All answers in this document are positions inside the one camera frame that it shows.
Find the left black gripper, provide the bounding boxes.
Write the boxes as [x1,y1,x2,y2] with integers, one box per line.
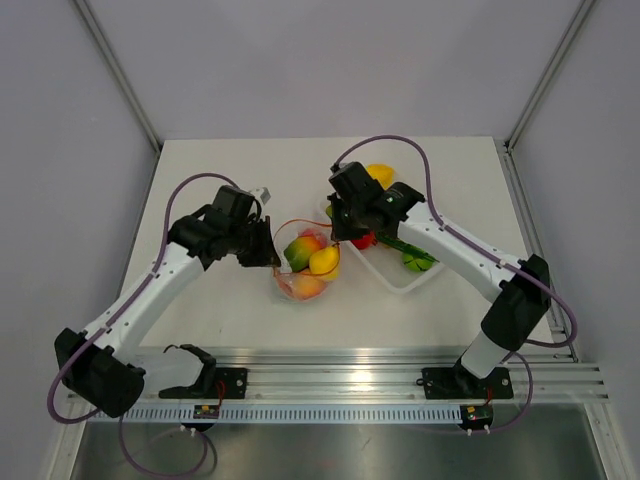
[227,215,281,267]

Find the clear zip bag orange zipper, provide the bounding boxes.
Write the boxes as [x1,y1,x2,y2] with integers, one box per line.
[273,219,341,302]

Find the orange green mango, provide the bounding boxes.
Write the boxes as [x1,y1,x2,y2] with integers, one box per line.
[284,235,323,273]

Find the peach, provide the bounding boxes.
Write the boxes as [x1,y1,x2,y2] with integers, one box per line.
[291,275,327,301]

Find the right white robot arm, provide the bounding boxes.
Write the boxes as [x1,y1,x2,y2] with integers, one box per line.
[328,162,550,399]

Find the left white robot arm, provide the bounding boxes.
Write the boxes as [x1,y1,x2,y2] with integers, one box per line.
[47,185,280,418]

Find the red apple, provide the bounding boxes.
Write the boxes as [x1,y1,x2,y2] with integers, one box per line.
[351,232,375,250]

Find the white plastic basket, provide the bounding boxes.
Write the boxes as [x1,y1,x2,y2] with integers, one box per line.
[341,237,445,294]

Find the yellow bell pepper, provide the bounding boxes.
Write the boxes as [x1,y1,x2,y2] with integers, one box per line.
[366,164,395,190]

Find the green chives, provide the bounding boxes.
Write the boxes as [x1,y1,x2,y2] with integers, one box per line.
[376,236,436,262]

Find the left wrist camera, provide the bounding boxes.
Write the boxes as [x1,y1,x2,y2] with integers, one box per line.
[246,187,271,207]

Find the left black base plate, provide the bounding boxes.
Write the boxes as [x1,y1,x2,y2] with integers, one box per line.
[158,367,249,400]

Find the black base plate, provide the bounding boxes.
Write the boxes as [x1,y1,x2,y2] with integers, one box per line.
[158,367,249,400]
[415,367,514,400]

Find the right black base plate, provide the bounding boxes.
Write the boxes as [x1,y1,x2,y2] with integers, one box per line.
[415,367,514,400]

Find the left frame post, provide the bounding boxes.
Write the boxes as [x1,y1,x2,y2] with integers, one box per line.
[69,0,163,157]

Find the frame post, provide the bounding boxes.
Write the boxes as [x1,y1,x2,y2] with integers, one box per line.
[69,0,163,157]
[504,0,600,154]

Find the white slotted cable duct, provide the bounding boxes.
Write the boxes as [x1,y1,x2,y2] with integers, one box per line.
[124,403,462,425]

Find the aluminium rail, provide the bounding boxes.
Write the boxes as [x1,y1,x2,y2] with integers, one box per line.
[67,347,610,404]

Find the right frame post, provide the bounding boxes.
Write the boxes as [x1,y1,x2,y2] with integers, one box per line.
[504,0,600,154]

